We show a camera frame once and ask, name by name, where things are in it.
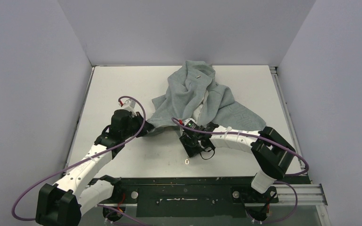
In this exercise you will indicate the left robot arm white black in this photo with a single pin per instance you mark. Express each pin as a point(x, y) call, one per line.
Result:
point(66, 201)

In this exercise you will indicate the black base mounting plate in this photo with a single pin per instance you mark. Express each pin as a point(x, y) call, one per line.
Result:
point(199, 197)

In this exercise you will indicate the aluminium rail frame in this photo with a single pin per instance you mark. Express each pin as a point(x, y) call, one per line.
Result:
point(307, 194)

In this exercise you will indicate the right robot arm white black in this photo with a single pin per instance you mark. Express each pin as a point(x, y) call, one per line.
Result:
point(272, 152)

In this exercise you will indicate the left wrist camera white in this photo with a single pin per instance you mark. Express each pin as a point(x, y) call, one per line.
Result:
point(128, 105)

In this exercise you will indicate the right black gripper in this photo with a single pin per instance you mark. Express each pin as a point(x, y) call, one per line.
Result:
point(188, 143)

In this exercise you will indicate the grey zip-up jacket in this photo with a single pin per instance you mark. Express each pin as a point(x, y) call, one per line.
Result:
point(194, 93)

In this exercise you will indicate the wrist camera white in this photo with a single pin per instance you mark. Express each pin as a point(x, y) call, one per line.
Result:
point(190, 123)
point(128, 105)

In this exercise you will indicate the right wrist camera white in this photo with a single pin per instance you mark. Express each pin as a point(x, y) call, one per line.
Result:
point(190, 123)

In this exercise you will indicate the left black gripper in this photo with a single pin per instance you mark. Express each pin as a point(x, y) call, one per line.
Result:
point(138, 119)

